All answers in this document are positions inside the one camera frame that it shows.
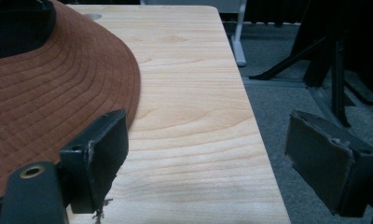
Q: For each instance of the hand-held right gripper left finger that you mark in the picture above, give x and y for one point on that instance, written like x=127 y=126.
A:
x=94 y=158

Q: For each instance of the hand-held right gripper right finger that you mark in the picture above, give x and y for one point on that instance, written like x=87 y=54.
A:
x=324 y=161

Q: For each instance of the brown stitched bucket hat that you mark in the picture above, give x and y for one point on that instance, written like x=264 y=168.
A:
x=51 y=93

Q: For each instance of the black chair base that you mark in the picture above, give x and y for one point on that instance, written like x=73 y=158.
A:
x=327 y=62

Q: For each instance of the white metal table leg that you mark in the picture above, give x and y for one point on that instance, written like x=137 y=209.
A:
x=239 y=34

